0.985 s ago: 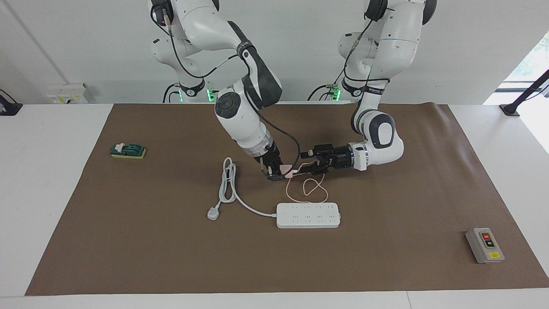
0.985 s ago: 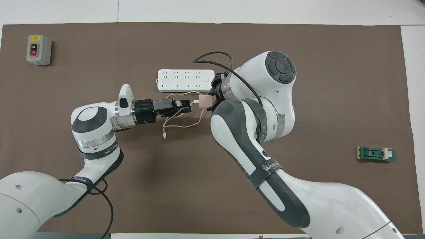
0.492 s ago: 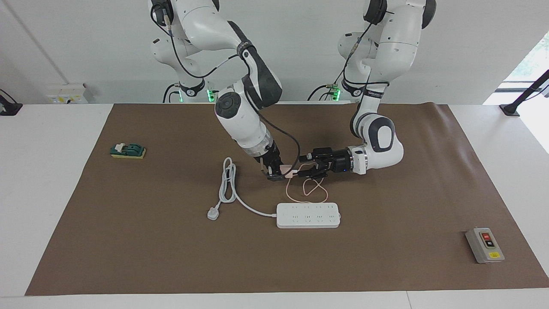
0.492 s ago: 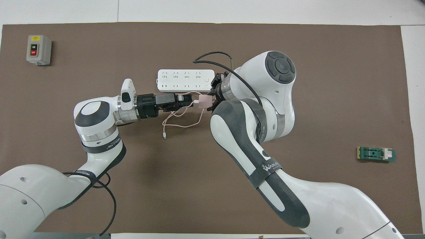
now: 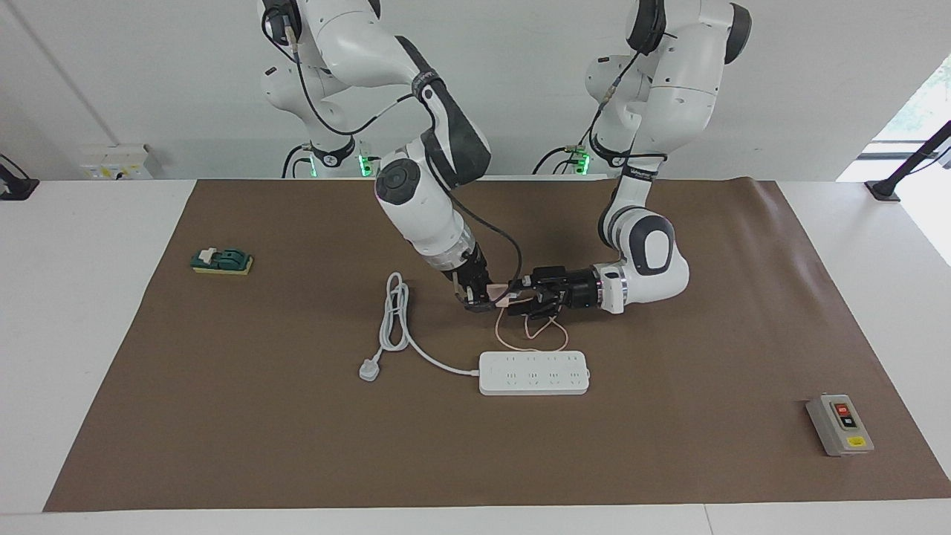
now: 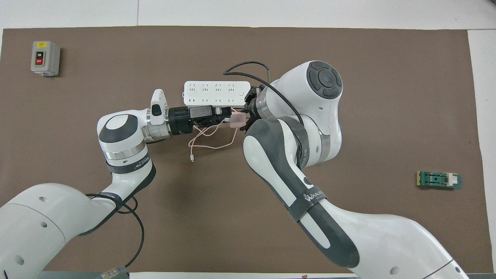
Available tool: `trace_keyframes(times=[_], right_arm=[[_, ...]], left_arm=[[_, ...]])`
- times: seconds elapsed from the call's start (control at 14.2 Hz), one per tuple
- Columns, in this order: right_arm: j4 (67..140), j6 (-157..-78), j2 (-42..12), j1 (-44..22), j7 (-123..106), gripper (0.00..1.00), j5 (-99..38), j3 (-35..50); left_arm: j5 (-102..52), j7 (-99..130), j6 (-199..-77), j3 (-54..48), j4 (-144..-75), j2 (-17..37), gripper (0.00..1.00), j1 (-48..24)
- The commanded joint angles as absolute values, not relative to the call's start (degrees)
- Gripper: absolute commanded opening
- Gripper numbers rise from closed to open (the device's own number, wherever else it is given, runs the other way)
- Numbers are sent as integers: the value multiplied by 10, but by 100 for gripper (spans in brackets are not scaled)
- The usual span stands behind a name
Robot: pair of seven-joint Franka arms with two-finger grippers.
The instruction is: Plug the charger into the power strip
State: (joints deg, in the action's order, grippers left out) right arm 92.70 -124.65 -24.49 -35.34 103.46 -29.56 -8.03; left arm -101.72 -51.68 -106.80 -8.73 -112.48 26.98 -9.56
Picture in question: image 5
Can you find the black table clamp mount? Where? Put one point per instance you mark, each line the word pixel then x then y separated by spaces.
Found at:
pixel 884 189
pixel 18 189

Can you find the brown table mat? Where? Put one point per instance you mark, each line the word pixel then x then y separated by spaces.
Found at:
pixel 297 446

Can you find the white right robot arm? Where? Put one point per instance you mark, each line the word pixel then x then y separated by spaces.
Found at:
pixel 423 208

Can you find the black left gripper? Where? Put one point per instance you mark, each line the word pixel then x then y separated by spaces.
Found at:
pixel 576 290

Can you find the white wall socket box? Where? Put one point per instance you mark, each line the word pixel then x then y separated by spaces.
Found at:
pixel 111 163

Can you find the white power strip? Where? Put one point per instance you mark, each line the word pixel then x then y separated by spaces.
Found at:
pixel 535 373

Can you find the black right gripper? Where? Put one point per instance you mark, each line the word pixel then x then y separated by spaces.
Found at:
pixel 472 275

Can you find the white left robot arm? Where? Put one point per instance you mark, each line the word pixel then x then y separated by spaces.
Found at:
pixel 654 253

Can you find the grey on-off switch box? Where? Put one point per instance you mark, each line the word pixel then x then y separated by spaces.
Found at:
pixel 839 425

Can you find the pink charger adapter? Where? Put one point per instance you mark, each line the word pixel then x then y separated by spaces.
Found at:
pixel 499 295

